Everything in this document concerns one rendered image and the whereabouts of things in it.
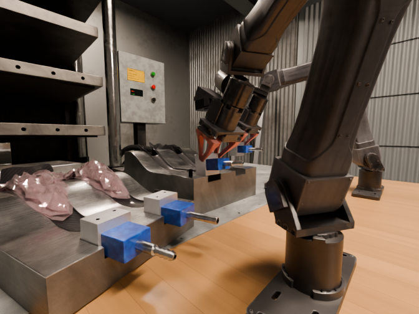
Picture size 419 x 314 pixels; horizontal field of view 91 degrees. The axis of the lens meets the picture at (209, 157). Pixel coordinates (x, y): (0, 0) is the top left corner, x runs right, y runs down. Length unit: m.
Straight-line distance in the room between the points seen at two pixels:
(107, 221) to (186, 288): 0.13
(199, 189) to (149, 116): 0.97
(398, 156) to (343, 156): 2.25
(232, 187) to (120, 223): 0.35
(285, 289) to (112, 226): 0.22
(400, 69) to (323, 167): 2.34
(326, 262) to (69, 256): 0.28
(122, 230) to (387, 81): 2.47
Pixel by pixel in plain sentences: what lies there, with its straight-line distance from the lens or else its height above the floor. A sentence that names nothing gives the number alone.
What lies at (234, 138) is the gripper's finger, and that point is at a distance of 0.49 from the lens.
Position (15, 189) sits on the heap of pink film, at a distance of 0.46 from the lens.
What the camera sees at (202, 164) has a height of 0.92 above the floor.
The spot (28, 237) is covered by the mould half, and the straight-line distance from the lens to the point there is 0.37.
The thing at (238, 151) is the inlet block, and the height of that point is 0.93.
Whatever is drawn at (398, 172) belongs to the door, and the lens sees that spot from 2.52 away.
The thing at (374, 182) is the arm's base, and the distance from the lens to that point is 0.85.
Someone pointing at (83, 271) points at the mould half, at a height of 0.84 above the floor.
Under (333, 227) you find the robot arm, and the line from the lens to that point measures 0.29.
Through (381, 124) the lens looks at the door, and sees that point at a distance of 2.50.
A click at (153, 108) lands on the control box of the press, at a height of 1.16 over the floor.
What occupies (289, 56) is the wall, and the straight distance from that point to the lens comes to 2.92.
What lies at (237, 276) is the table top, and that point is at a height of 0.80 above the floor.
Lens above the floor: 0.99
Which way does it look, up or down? 6 degrees down
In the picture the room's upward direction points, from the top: straight up
